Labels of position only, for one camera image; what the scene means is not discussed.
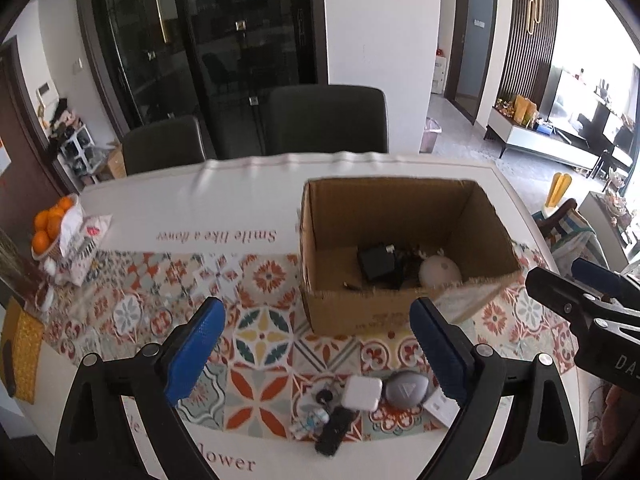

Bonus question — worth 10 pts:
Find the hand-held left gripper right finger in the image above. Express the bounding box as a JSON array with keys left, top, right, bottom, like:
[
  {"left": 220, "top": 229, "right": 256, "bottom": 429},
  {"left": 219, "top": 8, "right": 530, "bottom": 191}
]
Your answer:
[{"left": 409, "top": 297, "right": 583, "bottom": 480}]

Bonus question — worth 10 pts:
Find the trash bin with bag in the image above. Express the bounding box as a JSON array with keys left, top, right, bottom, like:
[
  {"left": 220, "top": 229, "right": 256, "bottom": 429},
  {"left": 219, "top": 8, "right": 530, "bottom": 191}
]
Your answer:
[{"left": 419, "top": 117, "right": 444, "bottom": 154}]

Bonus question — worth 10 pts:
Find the white snack bag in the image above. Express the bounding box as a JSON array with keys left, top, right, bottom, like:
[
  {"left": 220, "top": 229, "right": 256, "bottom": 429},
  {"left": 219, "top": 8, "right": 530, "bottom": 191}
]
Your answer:
[{"left": 59, "top": 204, "right": 114, "bottom": 287}]

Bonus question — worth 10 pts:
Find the white shoe rack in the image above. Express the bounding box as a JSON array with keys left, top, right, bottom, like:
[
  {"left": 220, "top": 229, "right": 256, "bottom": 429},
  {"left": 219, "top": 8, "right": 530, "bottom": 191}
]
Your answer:
[{"left": 55, "top": 125, "right": 97, "bottom": 182}]

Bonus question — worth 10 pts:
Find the small white blue item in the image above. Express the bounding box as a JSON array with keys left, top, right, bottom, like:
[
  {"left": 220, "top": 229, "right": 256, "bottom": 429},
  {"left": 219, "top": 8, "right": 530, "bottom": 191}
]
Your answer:
[{"left": 291, "top": 407, "right": 331, "bottom": 441}]

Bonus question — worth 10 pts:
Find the cardboard box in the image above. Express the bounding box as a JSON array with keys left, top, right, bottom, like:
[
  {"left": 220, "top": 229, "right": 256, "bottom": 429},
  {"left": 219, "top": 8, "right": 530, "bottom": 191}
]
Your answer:
[{"left": 298, "top": 176, "right": 523, "bottom": 337}]

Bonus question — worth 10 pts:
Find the patterned tablecloth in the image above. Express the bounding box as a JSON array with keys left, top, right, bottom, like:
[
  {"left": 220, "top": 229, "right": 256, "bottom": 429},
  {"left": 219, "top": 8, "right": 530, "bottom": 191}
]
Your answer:
[{"left": 0, "top": 152, "right": 583, "bottom": 480}]

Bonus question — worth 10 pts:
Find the brown carton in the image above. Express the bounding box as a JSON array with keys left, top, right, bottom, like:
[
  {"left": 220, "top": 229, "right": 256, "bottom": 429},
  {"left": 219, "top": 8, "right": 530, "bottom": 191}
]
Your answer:
[{"left": 104, "top": 144, "right": 127, "bottom": 180}]

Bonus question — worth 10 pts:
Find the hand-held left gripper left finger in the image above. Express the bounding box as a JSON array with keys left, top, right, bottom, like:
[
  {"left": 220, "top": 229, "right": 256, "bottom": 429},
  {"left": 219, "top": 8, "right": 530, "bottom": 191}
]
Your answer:
[{"left": 54, "top": 296, "right": 227, "bottom": 480}]

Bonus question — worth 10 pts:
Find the white round device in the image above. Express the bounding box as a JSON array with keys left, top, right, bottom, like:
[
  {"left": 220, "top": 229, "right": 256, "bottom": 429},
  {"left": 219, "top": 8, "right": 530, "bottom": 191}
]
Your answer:
[{"left": 419, "top": 255, "right": 462, "bottom": 288}]

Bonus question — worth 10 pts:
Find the narrow dark dining chair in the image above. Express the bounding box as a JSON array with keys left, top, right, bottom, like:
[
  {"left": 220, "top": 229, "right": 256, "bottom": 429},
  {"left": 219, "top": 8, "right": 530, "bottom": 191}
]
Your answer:
[{"left": 121, "top": 115, "right": 205, "bottom": 177}]

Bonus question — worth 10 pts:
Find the small white cabinet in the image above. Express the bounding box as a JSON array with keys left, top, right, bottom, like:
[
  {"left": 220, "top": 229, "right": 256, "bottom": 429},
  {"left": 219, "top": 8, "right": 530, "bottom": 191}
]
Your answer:
[{"left": 432, "top": 50, "right": 449, "bottom": 94}]

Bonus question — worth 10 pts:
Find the white charger cube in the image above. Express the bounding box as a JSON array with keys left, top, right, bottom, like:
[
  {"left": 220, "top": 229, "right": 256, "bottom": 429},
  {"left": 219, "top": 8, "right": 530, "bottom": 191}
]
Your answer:
[{"left": 342, "top": 375, "right": 384, "bottom": 414}]

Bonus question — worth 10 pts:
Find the dark framed door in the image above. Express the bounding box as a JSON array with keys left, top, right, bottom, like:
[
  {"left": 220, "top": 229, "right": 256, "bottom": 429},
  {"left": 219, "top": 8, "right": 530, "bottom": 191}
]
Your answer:
[{"left": 444, "top": 0, "right": 500, "bottom": 126}]

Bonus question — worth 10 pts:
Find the black stick device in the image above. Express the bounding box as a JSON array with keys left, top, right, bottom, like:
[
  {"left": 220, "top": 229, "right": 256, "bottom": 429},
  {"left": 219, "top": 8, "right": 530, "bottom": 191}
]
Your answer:
[{"left": 315, "top": 406, "right": 354, "bottom": 456}]

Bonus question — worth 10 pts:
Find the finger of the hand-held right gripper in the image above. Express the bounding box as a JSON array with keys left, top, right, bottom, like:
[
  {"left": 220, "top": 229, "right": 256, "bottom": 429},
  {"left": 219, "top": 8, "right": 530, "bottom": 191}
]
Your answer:
[
  {"left": 571, "top": 257, "right": 640, "bottom": 307},
  {"left": 525, "top": 266, "right": 640, "bottom": 335}
]

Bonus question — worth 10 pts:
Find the black glass cabinet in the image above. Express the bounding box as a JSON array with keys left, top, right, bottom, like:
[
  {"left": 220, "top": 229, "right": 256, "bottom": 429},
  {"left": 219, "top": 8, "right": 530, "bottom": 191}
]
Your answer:
[{"left": 75, "top": 0, "right": 329, "bottom": 137}]

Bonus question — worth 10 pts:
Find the brown wooden door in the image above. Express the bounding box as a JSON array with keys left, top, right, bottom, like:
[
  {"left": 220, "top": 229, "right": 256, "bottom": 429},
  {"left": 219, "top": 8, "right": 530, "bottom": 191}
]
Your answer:
[{"left": 0, "top": 36, "right": 67, "bottom": 213}]

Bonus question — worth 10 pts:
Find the yellow woven mat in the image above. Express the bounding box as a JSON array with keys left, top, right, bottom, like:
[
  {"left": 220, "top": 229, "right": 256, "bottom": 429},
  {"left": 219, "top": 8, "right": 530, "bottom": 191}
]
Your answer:
[{"left": 0, "top": 304, "right": 46, "bottom": 404}]

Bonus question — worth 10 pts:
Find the black cable bundle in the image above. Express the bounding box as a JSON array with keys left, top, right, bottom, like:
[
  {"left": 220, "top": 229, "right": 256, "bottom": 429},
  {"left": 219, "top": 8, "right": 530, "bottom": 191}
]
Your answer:
[{"left": 394, "top": 246, "right": 427, "bottom": 291}]

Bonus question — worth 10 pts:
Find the wide dark dining chair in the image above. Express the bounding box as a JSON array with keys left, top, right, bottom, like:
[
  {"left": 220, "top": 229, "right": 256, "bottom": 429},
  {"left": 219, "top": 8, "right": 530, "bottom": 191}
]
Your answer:
[{"left": 262, "top": 85, "right": 390, "bottom": 157}]

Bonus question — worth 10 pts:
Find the grey oval device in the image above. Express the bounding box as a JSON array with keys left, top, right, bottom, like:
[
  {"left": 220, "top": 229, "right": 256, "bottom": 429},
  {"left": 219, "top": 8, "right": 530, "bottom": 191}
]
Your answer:
[{"left": 382, "top": 370, "right": 431, "bottom": 407}]

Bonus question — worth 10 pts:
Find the pile of oranges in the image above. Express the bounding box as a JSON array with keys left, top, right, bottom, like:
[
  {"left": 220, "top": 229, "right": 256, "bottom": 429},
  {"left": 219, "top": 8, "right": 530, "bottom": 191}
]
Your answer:
[{"left": 31, "top": 196, "right": 76, "bottom": 256}]

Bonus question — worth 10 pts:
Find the black power adapter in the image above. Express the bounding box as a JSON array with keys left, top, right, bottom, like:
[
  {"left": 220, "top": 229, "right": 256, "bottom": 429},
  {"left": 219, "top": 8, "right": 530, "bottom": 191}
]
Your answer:
[{"left": 357, "top": 244, "right": 401, "bottom": 283}]

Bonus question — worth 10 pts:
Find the white television console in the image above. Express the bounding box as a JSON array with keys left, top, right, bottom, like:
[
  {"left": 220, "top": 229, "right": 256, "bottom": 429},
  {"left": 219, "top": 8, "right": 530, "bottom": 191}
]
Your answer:
[{"left": 486, "top": 107, "right": 602, "bottom": 172}]

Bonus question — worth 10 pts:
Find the yellow plastic object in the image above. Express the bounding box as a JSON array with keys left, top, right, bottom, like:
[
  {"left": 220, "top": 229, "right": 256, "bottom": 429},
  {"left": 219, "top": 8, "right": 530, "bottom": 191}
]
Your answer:
[{"left": 547, "top": 172, "right": 572, "bottom": 209}]

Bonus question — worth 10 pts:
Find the small white box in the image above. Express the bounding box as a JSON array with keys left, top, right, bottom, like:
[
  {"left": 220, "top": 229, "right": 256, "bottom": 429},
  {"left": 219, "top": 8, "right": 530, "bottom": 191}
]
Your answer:
[{"left": 424, "top": 390, "right": 461, "bottom": 419}]

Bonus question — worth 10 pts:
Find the television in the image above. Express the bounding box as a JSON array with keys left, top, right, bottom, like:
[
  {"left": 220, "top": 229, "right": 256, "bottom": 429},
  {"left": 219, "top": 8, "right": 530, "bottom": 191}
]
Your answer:
[{"left": 542, "top": 64, "right": 640, "bottom": 157}]

